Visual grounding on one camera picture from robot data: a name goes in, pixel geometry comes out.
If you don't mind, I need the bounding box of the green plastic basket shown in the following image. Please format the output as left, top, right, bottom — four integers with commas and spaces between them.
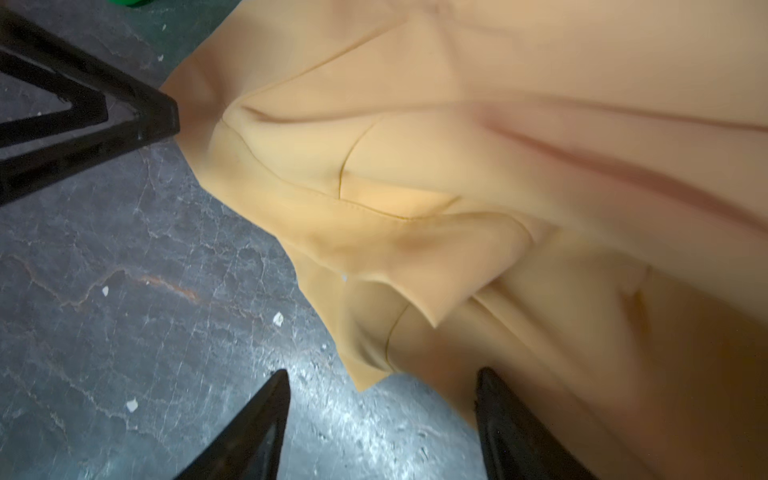
109, 0, 153, 8

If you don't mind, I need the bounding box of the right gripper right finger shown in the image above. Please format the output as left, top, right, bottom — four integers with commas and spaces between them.
475, 367, 595, 480

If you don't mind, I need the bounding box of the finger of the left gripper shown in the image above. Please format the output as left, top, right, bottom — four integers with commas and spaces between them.
1, 8, 180, 205

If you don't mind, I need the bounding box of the yellow skirt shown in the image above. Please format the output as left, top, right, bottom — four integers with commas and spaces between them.
163, 1, 767, 479

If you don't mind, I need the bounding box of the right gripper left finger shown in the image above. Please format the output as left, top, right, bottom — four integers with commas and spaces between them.
176, 369, 291, 480

